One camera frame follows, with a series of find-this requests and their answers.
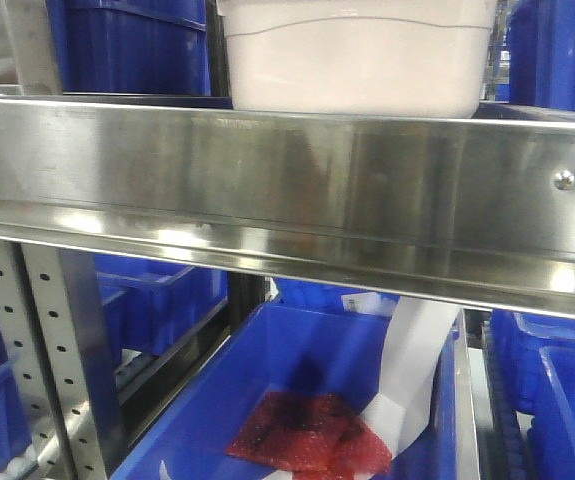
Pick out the white plastic storage bin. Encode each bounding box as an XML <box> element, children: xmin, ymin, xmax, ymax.
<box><xmin>216</xmin><ymin>1</ymin><xmax>497</xmax><ymax>118</ymax></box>

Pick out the blue bin lower centre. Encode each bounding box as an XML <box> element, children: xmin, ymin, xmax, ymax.
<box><xmin>109</xmin><ymin>299</ymin><xmax>468</xmax><ymax>480</ymax></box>

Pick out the blue bin lower back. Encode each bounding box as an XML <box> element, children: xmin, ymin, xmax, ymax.
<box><xmin>94</xmin><ymin>254</ymin><xmax>227</xmax><ymax>364</ymax></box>

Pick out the perforated steel shelf upright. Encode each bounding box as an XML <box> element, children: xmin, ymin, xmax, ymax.
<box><xmin>0</xmin><ymin>239</ymin><xmax>127</xmax><ymax>479</ymax></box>

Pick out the blue bin upper left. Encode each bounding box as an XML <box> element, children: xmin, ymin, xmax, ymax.
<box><xmin>46</xmin><ymin>1</ymin><xmax>210</xmax><ymax>96</ymax></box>

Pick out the blue bin lower right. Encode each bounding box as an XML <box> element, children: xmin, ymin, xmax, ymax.
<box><xmin>490</xmin><ymin>310</ymin><xmax>575</xmax><ymax>479</ymax></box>

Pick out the blue bin upper right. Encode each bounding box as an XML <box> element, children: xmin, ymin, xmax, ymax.
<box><xmin>506</xmin><ymin>1</ymin><xmax>575</xmax><ymax>111</ymax></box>

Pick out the red bubble wrap bag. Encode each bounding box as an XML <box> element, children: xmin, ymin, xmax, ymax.
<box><xmin>226</xmin><ymin>391</ymin><xmax>393</xmax><ymax>479</ymax></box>

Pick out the white paper sheet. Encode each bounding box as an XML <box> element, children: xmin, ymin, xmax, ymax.
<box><xmin>361</xmin><ymin>297</ymin><xmax>461</xmax><ymax>456</ymax></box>

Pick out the stainless steel shelf rail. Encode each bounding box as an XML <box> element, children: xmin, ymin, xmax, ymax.
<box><xmin>0</xmin><ymin>96</ymin><xmax>575</xmax><ymax>318</ymax></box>

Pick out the shelf rail bolt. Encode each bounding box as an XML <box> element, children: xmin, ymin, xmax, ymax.
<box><xmin>553</xmin><ymin>170</ymin><xmax>575</xmax><ymax>191</ymax></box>

